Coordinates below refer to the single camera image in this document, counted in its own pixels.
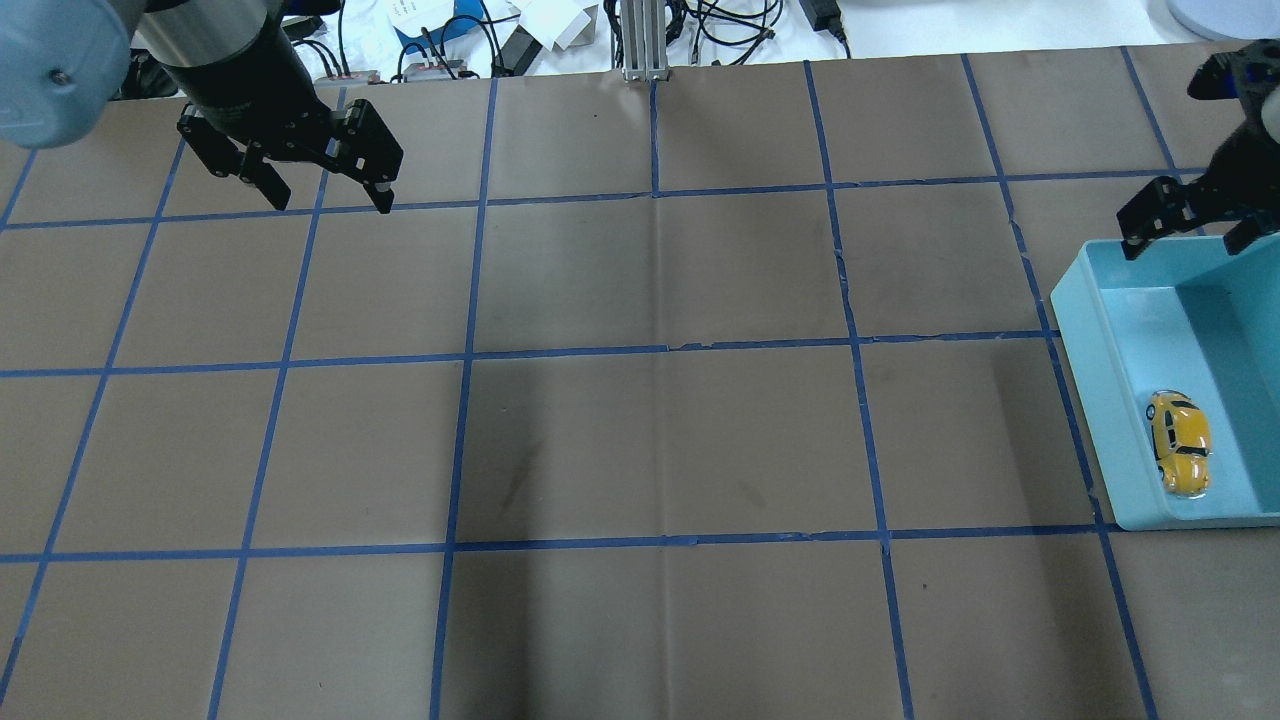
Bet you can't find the aluminium frame post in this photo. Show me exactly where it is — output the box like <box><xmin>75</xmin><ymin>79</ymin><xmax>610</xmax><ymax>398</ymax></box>
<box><xmin>602</xmin><ymin>1</ymin><xmax>669</xmax><ymax>83</ymax></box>

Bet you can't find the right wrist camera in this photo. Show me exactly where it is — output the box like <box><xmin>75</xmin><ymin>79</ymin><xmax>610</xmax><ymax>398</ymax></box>
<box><xmin>1187</xmin><ymin>38</ymin><xmax>1279</xmax><ymax>110</ymax></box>

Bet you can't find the coiled black cable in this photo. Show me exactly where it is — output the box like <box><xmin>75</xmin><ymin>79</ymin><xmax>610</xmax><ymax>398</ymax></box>
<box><xmin>660</xmin><ymin>0</ymin><xmax>791</xmax><ymax>63</ymax></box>

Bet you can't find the teal plastic bin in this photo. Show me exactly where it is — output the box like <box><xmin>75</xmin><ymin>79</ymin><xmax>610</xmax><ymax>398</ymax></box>
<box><xmin>1051</xmin><ymin>236</ymin><xmax>1279</xmax><ymax>530</ymax></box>

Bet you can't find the black power adapter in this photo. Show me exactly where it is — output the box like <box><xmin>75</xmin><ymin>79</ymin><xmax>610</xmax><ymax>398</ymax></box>
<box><xmin>492</xmin><ymin>26</ymin><xmax>543</xmax><ymax>78</ymax></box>

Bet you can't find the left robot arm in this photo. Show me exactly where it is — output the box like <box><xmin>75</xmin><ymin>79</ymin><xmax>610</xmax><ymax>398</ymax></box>
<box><xmin>1</xmin><ymin>1</ymin><xmax>404</xmax><ymax>214</ymax></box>

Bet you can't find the brown paper table mat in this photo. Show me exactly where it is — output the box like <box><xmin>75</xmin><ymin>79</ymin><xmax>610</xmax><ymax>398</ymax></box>
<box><xmin>3</xmin><ymin>45</ymin><xmax>1277</xmax><ymax>719</ymax></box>

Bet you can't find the yellow beetle toy car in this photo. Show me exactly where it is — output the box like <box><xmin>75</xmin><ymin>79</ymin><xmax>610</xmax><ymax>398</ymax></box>
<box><xmin>1146</xmin><ymin>389</ymin><xmax>1213</xmax><ymax>498</ymax></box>

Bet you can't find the blue white cardboard box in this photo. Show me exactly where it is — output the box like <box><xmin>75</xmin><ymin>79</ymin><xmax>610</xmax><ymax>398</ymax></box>
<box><xmin>380</xmin><ymin>1</ymin><xmax>521</xmax><ymax>51</ymax></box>

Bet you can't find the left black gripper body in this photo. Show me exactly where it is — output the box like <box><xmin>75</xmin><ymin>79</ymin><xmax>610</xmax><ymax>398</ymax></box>
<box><xmin>175</xmin><ymin>40</ymin><xmax>404</xmax><ymax>195</ymax></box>

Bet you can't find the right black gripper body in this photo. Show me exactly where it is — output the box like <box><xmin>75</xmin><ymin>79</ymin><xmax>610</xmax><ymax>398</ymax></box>
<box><xmin>1116</xmin><ymin>122</ymin><xmax>1279</xmax><ymax>242</ymax></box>

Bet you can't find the light blue plate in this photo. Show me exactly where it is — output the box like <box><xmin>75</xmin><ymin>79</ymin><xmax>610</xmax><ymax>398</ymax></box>
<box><xmin>1166</xmin><ymin>0</ymin><xmax>1279</xmax><ymax>41</ymax></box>

